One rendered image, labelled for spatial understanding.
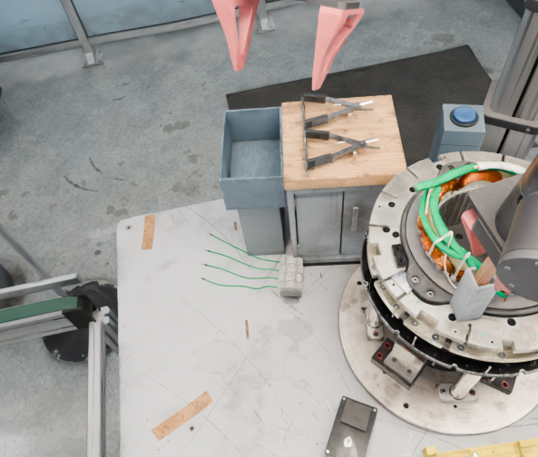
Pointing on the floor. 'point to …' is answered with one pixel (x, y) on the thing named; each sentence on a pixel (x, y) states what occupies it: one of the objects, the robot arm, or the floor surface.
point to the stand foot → (72, 340)
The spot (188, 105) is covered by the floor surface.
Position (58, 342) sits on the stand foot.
